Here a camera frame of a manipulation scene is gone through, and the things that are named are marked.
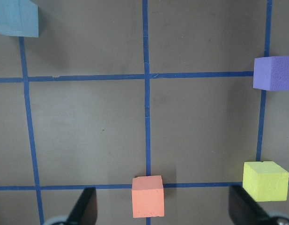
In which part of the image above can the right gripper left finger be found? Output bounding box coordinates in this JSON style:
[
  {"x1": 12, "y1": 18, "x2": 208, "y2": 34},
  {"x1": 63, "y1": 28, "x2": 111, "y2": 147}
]
[{"x1": 66, "y1": 187, "x2": 98, "y2": 225}]

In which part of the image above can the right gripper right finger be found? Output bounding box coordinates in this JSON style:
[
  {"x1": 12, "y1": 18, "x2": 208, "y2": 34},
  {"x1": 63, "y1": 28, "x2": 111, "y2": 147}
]
[{"x1": 229, "y1": 185, "x2": 270, "y2": 225}]

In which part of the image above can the light blue block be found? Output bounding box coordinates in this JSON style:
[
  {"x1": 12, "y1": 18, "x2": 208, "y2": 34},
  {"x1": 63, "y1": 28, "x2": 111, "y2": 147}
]
[{"x1": 0, "y1": 0, "x2": 39, "y2": 38}]

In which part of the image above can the yellow block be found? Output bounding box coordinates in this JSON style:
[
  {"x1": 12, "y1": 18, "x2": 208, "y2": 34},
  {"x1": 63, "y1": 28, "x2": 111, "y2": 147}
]
[{"x1": 242, "y1": 161, "x2": 289, "y2": 202}]

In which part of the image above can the orange block near base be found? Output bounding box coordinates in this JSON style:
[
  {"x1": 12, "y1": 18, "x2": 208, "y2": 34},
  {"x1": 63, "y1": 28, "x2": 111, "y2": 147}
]
[{"x1": 132, "y1": 175, "x2": 165, "y2": 218}]

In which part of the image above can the purple block right side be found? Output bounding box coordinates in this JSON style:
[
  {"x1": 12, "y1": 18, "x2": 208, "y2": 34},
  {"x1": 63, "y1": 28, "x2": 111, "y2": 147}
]
[{"x1": 253, "y1": 56, "x2": 289, "y2": 91}]

